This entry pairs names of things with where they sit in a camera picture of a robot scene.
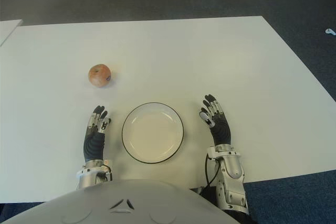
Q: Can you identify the grey robot torso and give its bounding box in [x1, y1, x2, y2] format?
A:
[0, 179, 253, 224]

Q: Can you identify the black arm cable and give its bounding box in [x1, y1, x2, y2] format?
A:
[204, 154, 219, 187]
[101, 165, 113, 180]

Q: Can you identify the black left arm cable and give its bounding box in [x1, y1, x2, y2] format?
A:
[101, 165, 113, 180]

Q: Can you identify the red apple with blue sticker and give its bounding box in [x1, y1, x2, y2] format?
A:
[88, 63, 112, 88]

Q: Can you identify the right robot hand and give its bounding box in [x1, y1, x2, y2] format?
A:
[199, 93, 234, 147]

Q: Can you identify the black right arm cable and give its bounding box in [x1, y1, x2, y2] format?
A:
[204, 154, 219, 187]

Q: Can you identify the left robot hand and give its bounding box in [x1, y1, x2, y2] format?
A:
[83, 105, 113, 162]

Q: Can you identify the white plate with black rim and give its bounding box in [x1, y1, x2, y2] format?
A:
[121, 102, 185, 164]

